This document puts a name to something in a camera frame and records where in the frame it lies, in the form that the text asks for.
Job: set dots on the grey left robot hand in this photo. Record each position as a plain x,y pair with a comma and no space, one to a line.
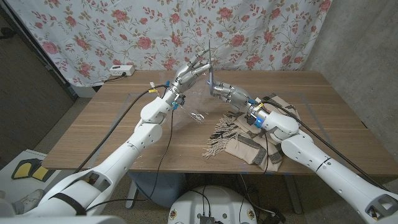
186,77

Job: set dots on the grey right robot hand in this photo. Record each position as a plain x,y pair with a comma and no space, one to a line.
237,98

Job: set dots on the clear plastic bag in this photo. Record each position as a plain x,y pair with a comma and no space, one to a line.
199,104

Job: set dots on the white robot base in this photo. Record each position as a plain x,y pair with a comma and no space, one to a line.
217,205

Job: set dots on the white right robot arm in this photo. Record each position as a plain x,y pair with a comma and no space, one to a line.
317,161

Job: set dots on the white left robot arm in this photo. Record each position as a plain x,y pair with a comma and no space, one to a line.
133,149

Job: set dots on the beige plaid fringed scarf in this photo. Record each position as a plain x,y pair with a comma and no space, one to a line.
245,147

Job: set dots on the floral print backdrop curtain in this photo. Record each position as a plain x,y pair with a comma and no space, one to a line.
186,31

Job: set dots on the white power strip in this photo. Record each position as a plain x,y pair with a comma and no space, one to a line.
122,70

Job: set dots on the grey chair under table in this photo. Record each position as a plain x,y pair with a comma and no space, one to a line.
164,186

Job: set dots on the grey metal table leg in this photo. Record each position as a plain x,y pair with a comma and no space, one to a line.
293,196

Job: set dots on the black power adapter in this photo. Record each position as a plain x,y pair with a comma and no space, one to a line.
276,217

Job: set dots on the yellow black floor object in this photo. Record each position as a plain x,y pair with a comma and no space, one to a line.
25,169

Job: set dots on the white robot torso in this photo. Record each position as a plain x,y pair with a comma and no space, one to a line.
62,221

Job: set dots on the white sneaker shoe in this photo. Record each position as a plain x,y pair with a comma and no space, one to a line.
31,199

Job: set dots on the white floor panel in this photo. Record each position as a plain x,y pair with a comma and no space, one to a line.
9,183

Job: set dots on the black backdrop frame pole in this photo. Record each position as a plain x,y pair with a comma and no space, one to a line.
40,53

